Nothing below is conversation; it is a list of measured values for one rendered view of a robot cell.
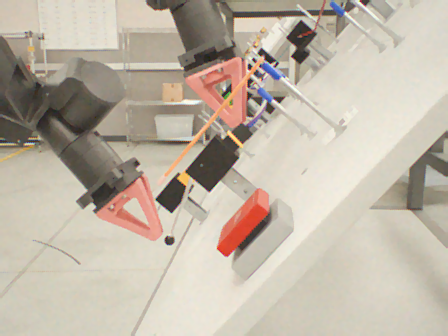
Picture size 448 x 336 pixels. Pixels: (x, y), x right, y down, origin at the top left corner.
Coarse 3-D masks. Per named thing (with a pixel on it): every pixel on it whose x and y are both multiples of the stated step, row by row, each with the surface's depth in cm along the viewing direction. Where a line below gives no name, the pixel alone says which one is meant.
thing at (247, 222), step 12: (264, 192) 41; (252, 204) 37; (264, 204) 37; (240, 216) 38; (252, 216) 37; (264, 216) 37; (228, 228) 39; (240, 228) 37; (252, 228) 37; (228, 240) 37; (240, 240) 37; (228, 252) 38
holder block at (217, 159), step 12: (216, 144) 58; (204, 156) 58; (216, 156) 58; (228, 156) 58; (192, 168) 58; (204, 168) 58; (216, 168) 58; (228, 168) 58; (204, 180) 59; (216, 180) 58
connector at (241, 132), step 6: (240, 126) 58; (246, 126) 58; (234, 132) 58; (240, 132) 58; (246, 132) 58; (228, 138) 58; (240, 138) 58; (246, 138) 58; (228, 144) 58; (234, 144) 58; (234, 150) 58
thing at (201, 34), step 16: (192, 0) 57; (208, 0) 58; (176, 16) 58; (192, 16) 57; (208, 16) 57; (192, 32) 58; (208, 32) 57; (224, 32) 58; (192, 48) 58; (208, 48) 55; (224, 48) 55
